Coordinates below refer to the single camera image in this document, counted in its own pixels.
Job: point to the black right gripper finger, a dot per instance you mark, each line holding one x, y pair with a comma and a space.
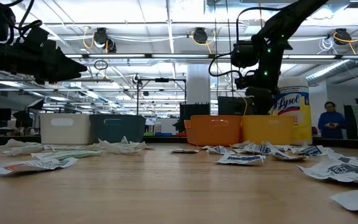
266, 107
256, 107

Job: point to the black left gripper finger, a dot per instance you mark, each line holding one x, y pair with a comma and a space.
68, 63
68, 77

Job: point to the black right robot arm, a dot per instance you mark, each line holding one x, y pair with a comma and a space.
291, 18

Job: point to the yellow plastic bin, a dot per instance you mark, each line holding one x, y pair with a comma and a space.
266, 130

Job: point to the Lysol wipes canister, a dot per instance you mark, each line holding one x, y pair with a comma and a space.
294, 102

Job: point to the coral plastic bin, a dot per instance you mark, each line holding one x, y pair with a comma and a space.
213, 133

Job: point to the white plastic bin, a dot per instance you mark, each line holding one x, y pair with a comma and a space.
73, 133

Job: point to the person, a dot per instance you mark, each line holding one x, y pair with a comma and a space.
331, 123

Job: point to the white paper strip packet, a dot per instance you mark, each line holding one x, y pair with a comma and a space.
73, 147

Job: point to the pale green wrapped packet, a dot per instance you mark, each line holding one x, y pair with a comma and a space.
73, 154

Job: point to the red block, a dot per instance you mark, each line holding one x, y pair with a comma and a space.
181, 134

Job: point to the teal plastic bin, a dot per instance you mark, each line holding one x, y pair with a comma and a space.
129, 130

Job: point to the white gauze wrapper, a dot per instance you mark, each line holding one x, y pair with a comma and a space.
14, 144

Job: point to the dark panel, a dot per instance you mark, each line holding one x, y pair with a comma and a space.
350, 124

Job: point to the crumpled white wrapper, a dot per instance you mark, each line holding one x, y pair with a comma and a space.
123, 147

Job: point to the white packet red print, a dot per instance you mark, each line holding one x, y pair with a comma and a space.
42, 164

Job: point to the white box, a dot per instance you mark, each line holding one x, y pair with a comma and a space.
166, 126

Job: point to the blue block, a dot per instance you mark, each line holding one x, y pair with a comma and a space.
163, 134

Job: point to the green block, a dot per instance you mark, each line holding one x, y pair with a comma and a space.
149, 134

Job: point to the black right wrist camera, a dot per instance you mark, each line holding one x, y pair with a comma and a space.
245, 81

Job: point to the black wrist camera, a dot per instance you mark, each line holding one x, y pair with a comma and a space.
34, 39
245, 81

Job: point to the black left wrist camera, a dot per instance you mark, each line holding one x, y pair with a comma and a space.
34, 39

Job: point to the ceiling dome camera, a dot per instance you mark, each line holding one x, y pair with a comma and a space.
136, 79

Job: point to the silver ventilation duct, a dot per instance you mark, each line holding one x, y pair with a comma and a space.
337, 67

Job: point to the black gantry frame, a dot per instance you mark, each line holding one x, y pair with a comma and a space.
162, 80

